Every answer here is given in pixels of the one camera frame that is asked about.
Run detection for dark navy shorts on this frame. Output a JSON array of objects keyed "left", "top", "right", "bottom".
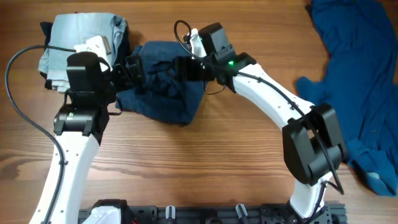
[{"left": 118, "top": 41, "right": 204, "bottom": 125}]

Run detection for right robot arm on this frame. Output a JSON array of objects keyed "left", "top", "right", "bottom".
[{"left": 175, "top": 22, "right": 348, "bottom": 223}]

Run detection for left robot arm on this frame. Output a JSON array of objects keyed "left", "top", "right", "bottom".
[{"left": 30, "top": 52, "right": 118, "bottom": 223}]

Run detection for folded light denim garment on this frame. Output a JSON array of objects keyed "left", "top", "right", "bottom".
[{"left": 37, "top": 12, "right": 127, "bottom": 93}]

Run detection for folded black garment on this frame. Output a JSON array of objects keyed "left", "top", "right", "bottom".
[{"left": 39, "top": 21, "right": 131, "bottom": 90}]

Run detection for crumpled teal blue garment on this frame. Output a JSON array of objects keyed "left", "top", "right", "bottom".
[{"left": 296, "top": 0, "right": 397, "bottom": 197}]

